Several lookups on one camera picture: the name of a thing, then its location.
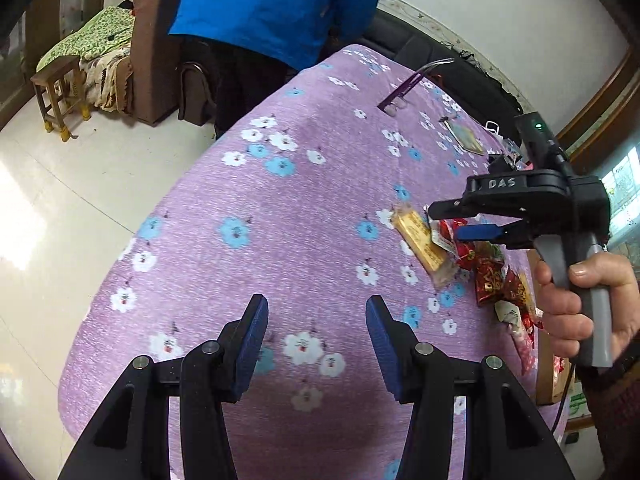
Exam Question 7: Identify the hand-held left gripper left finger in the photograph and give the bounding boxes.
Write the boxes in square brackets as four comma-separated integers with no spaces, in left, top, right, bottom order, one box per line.
[57,294,271,480]

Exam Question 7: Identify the pink cartoon snack packet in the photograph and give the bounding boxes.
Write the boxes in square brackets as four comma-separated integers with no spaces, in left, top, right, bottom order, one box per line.
[510,317,537,376]

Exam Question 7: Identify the white green snack packet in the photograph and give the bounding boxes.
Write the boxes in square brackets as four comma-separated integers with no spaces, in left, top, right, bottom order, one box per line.
[494,302,524,328]

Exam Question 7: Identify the white red-label snack packet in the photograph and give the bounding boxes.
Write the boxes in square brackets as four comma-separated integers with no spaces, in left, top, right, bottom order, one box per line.
[429,217,469,261]

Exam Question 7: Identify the dark red gold-print snack packet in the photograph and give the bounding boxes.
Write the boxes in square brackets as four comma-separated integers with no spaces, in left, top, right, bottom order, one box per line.
[474,252,508,307]

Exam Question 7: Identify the purple floral tablecloth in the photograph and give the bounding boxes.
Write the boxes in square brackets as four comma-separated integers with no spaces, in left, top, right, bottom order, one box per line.
[57,44,571,480]

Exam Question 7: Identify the green floral blanket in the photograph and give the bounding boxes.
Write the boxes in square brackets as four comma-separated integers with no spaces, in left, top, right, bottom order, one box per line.
[36,5,136,73]

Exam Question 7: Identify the beige patterned blanket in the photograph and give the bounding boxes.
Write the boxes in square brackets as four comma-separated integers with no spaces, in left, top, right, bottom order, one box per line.
[80,52,134,113]

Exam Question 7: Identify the black sofa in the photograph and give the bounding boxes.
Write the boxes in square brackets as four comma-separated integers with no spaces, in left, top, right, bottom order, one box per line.
[360,7,526,116]

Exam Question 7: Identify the purple eyeglasses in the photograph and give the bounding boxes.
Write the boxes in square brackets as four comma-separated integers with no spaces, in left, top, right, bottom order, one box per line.
[376,58,457,114]

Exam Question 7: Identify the person's right forearm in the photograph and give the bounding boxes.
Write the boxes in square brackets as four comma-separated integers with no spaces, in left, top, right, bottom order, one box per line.
[575,335,640,480]

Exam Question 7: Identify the shallow cardboard box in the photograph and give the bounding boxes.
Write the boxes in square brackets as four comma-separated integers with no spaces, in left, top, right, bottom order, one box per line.
[536,355,574,406]

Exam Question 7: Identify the red cartoon-face snack packet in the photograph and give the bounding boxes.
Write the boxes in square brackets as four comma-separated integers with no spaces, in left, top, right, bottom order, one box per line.
[452,240,483,273]

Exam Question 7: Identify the person's right hand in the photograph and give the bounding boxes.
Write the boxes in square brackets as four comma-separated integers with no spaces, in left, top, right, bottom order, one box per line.
[532,253,640,361]

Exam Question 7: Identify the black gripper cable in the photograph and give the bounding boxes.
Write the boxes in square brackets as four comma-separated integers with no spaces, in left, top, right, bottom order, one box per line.
[550,360,581,436]

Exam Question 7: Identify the wooden stool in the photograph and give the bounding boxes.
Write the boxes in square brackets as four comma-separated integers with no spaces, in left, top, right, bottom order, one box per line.
[31,55,93,142]

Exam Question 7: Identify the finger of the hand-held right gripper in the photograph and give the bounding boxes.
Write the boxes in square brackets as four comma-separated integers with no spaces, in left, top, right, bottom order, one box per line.
[456,223,539,251]
[427,198,521,223]

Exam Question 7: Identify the yellow cake packet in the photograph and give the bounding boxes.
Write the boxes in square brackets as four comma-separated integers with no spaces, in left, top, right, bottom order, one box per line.
[392,205,452,288]

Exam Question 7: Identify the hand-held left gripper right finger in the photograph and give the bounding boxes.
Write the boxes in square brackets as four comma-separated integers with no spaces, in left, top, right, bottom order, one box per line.
[365,295,576,480]

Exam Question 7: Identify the brown armchair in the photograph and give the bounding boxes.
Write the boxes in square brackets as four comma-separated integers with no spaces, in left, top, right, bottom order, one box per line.
[122,0,221,128]

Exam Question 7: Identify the dark red pyramid candy packet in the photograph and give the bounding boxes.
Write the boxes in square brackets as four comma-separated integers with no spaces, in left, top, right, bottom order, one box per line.
[502,270,534,312]

